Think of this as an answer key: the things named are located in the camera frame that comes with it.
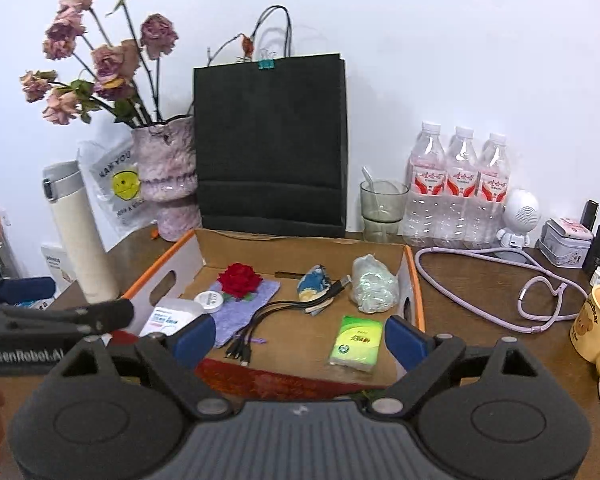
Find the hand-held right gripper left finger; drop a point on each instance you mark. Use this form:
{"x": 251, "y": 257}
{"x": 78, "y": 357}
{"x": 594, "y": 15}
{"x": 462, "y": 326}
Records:
{"x": 195, "y": 340}

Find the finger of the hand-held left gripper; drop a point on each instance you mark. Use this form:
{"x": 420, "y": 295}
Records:
{"x": 80, "y": 317}
{"x": 25, "y": 289}

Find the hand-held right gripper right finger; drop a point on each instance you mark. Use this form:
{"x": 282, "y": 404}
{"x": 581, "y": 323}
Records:
{"x": 405, "y": 340}

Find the white wet wipes pack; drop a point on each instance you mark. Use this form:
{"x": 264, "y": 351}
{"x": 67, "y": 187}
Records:
{"x": 167, "y": 317}

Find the round white tin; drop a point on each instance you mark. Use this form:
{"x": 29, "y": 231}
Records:
{"x": 209, "y": 301}

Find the green tissue pack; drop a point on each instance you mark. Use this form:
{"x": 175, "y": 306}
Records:
{"x": 355, "y": 342}

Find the purple knitted pouch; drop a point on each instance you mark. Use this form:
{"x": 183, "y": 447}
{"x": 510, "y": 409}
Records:
{"x": 240, "y": 310}

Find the iridescent crinkled bag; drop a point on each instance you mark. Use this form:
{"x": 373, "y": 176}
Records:
{"x": 375, "y": 285}

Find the red fabric rose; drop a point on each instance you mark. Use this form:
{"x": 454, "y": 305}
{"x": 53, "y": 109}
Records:
{"x": 237, "y": 280}

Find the cardboard box with orange rim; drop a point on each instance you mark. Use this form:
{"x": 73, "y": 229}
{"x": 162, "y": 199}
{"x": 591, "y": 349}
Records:
{"x": 300, "y": 355}

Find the blue plush toy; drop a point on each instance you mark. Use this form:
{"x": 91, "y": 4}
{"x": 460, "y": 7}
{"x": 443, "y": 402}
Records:
{"x": 314, "y": 282}

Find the brown wooden desktop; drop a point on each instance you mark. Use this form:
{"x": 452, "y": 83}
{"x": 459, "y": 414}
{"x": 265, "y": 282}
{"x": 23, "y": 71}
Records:
{"x": 470, "y": 300}

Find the white printed box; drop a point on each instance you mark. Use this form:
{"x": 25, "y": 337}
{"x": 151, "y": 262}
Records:
{"x": 57, "y": 262}

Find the white thermos bottle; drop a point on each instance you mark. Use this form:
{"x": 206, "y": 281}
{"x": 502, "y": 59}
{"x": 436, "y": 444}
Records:
{"x": 82, "y": 240}

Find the green glass cup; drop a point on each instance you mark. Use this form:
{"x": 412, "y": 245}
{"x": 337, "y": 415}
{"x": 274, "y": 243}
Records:
{"x": 382, "y": 212}

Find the clear smiley plastic bag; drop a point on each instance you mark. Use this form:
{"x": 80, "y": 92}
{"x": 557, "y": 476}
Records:
{"x": 112, "y": 185}

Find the clear plastic spoon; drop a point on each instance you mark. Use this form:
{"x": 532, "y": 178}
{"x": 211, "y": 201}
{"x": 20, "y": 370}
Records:
{"x": 372, "y": 192}

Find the clear water bottle red label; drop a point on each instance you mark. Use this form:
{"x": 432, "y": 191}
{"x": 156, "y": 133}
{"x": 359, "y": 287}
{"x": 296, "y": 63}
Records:
{"x": 492, "y": 187}
{"x": 461, "y": 185}
{"x": 426, "y": 180}

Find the pink textured vase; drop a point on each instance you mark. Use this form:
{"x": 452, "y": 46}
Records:
{"x": 167, "y": 175}

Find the white robot speaker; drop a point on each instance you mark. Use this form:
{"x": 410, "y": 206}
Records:
{"x": 521, "y": 215}

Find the small printed tin box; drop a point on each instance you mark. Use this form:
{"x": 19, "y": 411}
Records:
{"x": 565, "y": 242}

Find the yellow mug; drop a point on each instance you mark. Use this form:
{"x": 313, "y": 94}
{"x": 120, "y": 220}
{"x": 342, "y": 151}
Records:
{"x": 597, "y": 330}

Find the black paper bag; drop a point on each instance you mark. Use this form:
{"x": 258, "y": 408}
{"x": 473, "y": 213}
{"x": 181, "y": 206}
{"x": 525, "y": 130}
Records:
{"x": 270, "y": 150}

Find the black lipstick tube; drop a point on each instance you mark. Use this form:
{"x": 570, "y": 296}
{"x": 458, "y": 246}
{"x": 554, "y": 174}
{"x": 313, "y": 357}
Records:
{"x": 589, "y": 215}
{"x": 597, "y": 247}

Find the dried pink flowers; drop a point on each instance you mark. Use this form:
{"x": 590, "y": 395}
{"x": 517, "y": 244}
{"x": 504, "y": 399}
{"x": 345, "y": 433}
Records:
{"x": 105, "y": 65}

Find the teal binder clip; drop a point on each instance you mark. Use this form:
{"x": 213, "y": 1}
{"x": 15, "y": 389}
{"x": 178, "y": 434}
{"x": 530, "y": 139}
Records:
{"x": 266, "y": 64}

